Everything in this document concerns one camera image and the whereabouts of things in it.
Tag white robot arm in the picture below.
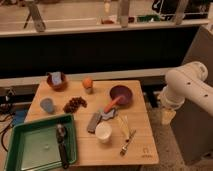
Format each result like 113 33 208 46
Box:
158 61 213 125

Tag green plastic tray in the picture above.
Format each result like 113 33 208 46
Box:
3 114 77 171

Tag orange fruit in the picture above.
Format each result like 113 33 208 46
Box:
82 77 93 89

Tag grey blue cloth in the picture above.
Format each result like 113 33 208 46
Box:
99 108 116 121

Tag bunch of dark grapes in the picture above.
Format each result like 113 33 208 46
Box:
63 97 87 113

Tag wooden board table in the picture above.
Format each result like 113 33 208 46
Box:
25 80 159 166

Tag white cup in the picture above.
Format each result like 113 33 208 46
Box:
95 122 112 143

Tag blue sponge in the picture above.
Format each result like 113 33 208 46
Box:
51 72 62 85

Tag metal fork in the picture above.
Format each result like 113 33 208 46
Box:
120 130 137 156

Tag brown bowl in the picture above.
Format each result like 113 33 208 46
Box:
46 72 67 91

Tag blue grey cup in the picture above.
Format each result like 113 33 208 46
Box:
40 98 54 113

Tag black cables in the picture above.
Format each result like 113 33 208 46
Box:
0 87 16 153

